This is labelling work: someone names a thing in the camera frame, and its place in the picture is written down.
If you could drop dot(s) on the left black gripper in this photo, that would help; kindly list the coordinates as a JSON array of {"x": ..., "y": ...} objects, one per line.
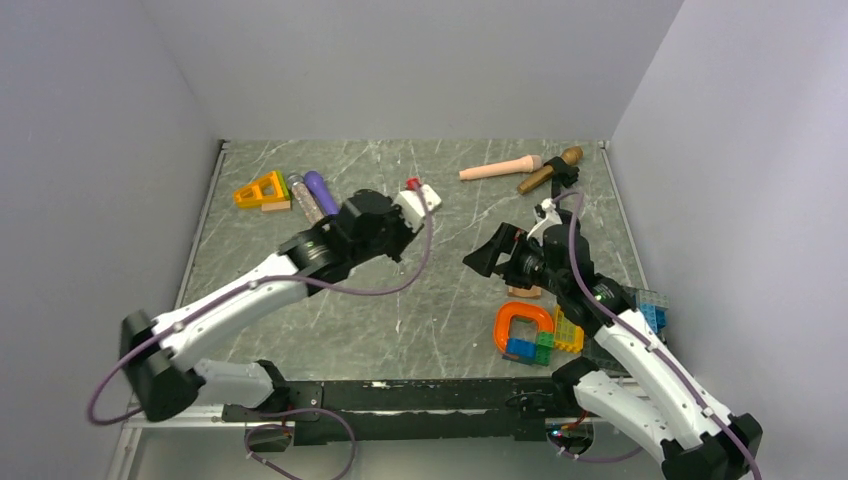
[{"x": 407, "y": 235}]

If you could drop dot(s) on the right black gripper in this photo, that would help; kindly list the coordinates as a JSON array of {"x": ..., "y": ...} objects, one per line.
[{"x": 509, "y": 239}]

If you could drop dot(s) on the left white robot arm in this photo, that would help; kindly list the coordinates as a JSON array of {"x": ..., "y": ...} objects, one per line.
[{"x": 164, "y": 358}]

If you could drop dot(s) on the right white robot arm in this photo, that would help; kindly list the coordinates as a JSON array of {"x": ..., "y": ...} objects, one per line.
[{"x": 690, "y": 433}]

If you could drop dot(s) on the glitter tube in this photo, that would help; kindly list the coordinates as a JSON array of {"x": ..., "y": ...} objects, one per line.
[{"x": 304, "y": 198}]

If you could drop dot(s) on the small wooden block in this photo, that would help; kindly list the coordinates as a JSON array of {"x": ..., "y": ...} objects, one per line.
[{"x": 534, "y": 292}]

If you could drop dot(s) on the purple tube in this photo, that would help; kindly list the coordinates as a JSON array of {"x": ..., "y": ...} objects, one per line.
[{"x": 318, "y": 188}]

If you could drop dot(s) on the light wooden block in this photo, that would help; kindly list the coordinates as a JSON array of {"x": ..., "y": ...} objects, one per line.
[{"x": 278, "y": 206}]

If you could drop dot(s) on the blue toy brick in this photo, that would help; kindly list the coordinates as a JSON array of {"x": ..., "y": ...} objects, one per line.
[{"x": 520, "y": 351}]

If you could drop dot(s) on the green toy brick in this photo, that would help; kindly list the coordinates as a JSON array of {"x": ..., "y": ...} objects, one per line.
[{"x": 544, "y": 345}]

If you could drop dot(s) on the orange triangle toy block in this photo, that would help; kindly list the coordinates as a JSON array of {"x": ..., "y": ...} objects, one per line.
[{"x": 270, "y": 187}]

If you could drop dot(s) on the yellow toy brick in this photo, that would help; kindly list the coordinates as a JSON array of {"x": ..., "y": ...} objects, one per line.
[{"x": 568, "y": 337}]

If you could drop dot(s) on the black microphone stand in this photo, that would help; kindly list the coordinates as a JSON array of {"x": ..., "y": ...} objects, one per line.
[{"x": 563, "y": 176}]

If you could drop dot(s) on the gold microphone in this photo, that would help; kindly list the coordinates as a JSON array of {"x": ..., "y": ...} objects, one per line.
[{"x": 571, "y": 155}]

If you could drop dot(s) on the grey baseplate with blue bricks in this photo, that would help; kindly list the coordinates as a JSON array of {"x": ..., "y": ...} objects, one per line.
[{"x": 653, "y": 305}]

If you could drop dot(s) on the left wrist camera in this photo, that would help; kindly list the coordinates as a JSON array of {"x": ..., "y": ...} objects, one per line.
[{"x": 417, "y": 202}]

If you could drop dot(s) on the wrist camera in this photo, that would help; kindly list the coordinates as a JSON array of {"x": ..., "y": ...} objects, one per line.
[
  {"x": 417, "y": 202},
  {"x": 546, "y": 216}
]

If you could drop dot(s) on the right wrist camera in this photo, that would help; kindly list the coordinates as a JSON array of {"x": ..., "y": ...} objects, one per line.
[{"x": 546, "y": 216}]

